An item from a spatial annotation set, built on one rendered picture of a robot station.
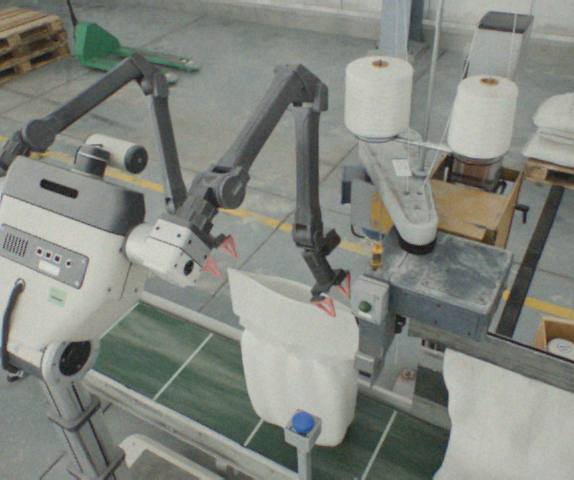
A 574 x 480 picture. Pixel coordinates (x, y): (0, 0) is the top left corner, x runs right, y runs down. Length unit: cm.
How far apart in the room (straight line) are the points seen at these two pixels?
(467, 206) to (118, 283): 90
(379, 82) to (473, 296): 53
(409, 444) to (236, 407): 65
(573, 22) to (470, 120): 505
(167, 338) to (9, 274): 121
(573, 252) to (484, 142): 247
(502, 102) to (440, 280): 41
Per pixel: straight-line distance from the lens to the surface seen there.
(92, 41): 674
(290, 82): 143
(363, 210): 174
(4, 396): 314
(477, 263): 141
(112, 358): 256
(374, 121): 144
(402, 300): 135
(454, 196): 163
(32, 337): 142
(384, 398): 229
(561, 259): 373
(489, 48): 155
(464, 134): 139
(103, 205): 130
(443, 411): 220
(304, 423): 165
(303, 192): 153
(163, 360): 249
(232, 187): 127
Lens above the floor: 221
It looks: 38 degrees down
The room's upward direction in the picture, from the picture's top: 3 degrees counter-clockwise
